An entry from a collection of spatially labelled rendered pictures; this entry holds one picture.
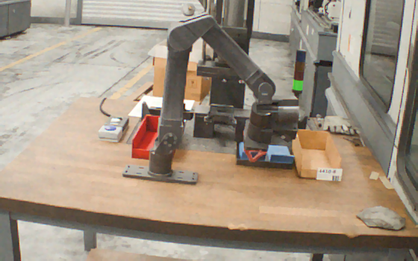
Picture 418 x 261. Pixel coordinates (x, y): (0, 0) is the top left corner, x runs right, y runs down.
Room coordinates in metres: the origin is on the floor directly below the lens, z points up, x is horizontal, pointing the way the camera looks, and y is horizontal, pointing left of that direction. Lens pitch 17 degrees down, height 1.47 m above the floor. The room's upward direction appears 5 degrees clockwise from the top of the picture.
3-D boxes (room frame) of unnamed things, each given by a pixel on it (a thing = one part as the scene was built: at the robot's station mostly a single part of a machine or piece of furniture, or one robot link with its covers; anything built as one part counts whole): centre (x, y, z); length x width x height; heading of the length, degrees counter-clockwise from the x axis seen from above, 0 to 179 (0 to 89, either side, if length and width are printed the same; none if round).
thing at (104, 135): (1.60, 0.30, 0.90); 0.07 x 0.07 x 0.06; 88
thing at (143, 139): (1.57, 0.14, 0.93); 0.25 x 0.12 x 0.06; 178
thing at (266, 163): (1.54, -0.18, 0.91); 0.17 x 0.16 x 0.02; 88
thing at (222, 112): (1.73, -0.06, 0.98); 0.20 x 0.10 x 0.01; 88
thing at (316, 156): (1.52, -0.34, 0.93); 0.25 x 0.13 x 0.08; 178
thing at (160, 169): (1.33, 0.11, 0.94); 0.20 x 0.07 x 0.08; 88
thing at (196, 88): (5.26, 0.26, 0.40); 0.67 x 0.60 x 0.50; 170
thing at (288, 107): (1.38, -0.18, 1.12); 0.12 x 0.09 x 0.12; 97
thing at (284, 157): (1.52, -0.23, 0.93); 0.15 x 0.07 x 0.03; 0
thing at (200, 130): (1.73, -0.06, 0.94); 0.20 x 0.10 x 0.07; 88
